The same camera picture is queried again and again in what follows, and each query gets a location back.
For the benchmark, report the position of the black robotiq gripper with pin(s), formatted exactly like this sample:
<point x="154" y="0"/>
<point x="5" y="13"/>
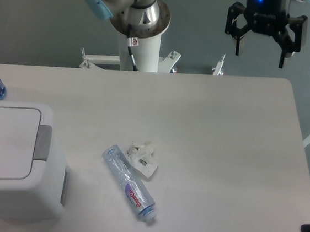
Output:
<point x="268" y="17"/>

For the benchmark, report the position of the empty clear plastic bottle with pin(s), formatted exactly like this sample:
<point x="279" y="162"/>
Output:
<point x="139" y="198"/>

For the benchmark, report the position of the white plastic trash can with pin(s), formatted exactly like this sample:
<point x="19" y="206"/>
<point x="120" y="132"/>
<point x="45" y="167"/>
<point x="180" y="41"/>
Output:
<point x="33" y="169"/>

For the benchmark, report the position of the crumpled white plastic wrapper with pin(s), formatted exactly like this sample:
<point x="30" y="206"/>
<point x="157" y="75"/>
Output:
<point x="141" y="157"/>

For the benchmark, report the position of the white trash can lid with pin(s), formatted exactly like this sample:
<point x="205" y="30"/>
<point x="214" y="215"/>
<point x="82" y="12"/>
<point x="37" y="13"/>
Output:
<point x="23" y="139"/>

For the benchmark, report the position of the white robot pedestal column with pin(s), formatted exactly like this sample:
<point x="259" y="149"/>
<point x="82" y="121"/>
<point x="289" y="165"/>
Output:
<point x="149" y="47"/>

